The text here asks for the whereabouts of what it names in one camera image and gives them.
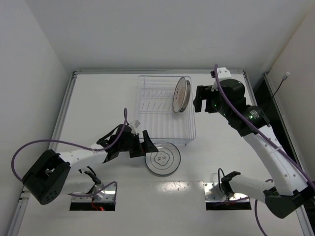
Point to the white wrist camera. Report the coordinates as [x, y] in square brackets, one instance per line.
[134, 125]
[222, 73]

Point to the clear wire dish rack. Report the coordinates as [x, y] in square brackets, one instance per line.
[154, 110]

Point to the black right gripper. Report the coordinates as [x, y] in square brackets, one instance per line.
[205, 97]

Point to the black rimmed clover plate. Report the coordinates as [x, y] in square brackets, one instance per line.
[165, 161]

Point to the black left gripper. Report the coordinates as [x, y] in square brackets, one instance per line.
[141, 145]

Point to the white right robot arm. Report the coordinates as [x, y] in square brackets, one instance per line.
[289, 189]

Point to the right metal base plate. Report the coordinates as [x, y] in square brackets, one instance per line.
[214, 195]

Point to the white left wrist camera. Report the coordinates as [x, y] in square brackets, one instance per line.
[134, 125]

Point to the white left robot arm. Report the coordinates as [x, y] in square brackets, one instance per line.
[47, 176]

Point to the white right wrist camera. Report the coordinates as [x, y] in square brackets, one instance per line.
[222, 73]

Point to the orange sunburst plate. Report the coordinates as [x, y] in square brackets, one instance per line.
[179, 94]

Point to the green rimmed white plate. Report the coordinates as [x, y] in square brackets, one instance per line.
[187, 97]

